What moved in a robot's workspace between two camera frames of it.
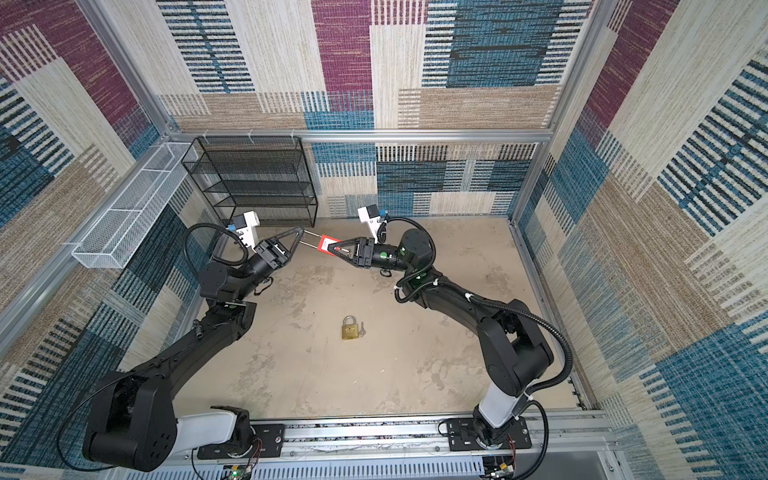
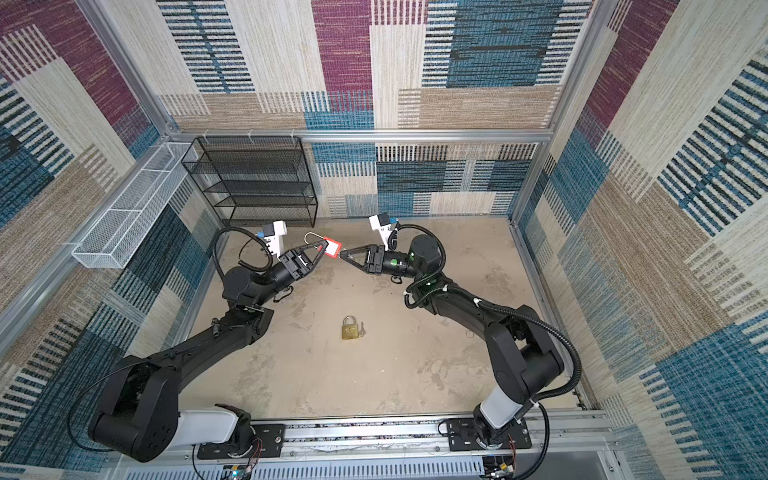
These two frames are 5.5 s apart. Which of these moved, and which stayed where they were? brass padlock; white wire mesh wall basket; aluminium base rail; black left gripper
Moved: black left gripper
Stayed: white wire mesh wall basket; brass padlock; aluminium base rail
